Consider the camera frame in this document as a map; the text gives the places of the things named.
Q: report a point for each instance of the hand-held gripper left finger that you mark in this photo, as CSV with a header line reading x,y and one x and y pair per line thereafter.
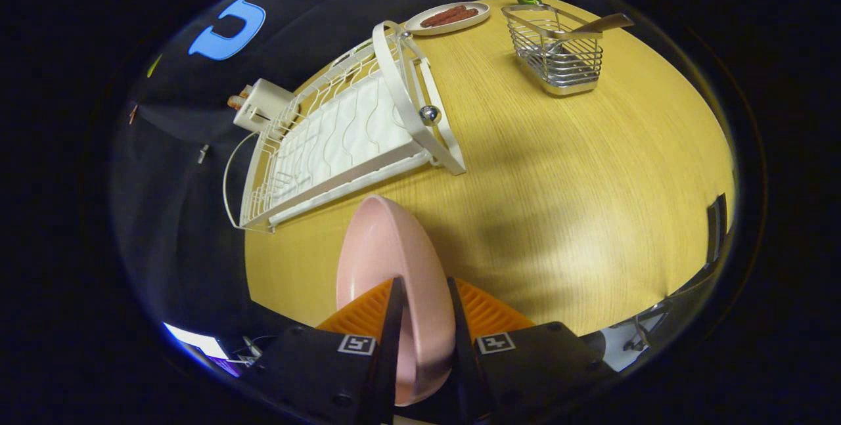
x,y
389,346

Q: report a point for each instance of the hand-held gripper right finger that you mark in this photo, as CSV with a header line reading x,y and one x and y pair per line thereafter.
x,y
468,372

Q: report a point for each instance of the pink plate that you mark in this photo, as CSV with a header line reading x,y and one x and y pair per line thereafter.
x,y
387,247

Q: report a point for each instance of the white oval plate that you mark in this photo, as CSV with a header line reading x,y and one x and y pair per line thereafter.
x,y
476,18

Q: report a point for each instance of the computer monitor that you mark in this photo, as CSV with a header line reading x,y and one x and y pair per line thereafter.
x,y
197,343

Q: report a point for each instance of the silver clip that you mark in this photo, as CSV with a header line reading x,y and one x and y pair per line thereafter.
x,y
204,152

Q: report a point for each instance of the white toaster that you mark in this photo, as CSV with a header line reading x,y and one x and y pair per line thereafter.
x,y
263,106

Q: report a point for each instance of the toasted bread slice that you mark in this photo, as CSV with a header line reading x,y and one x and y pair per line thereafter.
x,y
234,102
246,91

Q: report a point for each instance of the brown sausage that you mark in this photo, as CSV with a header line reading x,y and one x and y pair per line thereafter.
x,y
443,16
460,16

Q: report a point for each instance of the black backdrop cloth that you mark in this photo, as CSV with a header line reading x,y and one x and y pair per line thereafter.
x,y
315,18

